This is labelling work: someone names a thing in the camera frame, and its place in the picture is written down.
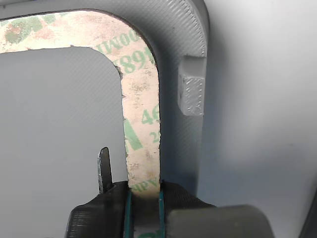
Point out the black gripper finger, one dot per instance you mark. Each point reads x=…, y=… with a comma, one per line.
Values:
x=178, y=196
x=104, y=215

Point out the thin rectangular frame with printed liner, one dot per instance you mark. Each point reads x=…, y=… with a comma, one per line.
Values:
x=141, y=111

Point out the grey holder plate with tabs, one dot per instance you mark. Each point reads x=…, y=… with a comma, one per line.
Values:
x=62, y=111

